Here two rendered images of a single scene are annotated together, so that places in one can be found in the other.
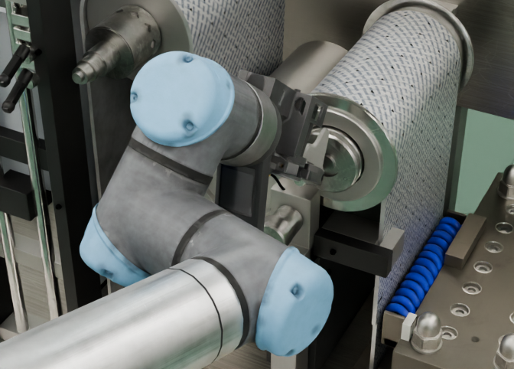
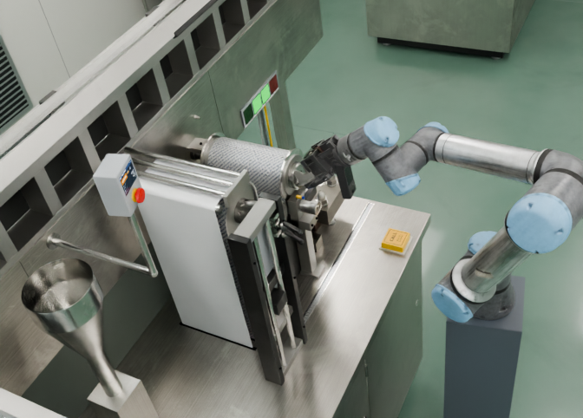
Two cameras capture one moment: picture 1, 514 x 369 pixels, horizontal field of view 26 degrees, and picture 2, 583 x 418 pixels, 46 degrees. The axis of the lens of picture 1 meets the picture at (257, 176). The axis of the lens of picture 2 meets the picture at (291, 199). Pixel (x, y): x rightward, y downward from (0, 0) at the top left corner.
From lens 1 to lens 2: 1.72 m
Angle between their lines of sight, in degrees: 63
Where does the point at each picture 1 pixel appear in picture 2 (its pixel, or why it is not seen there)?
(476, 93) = not seen: hidden behind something
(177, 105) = (392, 127)
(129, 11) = (244, 201)
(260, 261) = (433, 130)
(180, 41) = (251, 195)
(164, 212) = (411, 153)
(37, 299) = (254, 370)
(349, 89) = (278, 153)
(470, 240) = not seen: hidden behind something
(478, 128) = not seen: outside the picture
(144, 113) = (392, 138)
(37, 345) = (499, 146)
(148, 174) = (400, 153)
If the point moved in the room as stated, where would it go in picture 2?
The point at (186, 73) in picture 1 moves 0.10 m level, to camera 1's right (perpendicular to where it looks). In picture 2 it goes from (385, 120) to (381, 96)
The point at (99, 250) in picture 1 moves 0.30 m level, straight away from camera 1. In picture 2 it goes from (415, 179) to (293, 206)
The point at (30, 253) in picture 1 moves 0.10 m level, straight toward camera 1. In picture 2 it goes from (281, 323) to (318, 311)
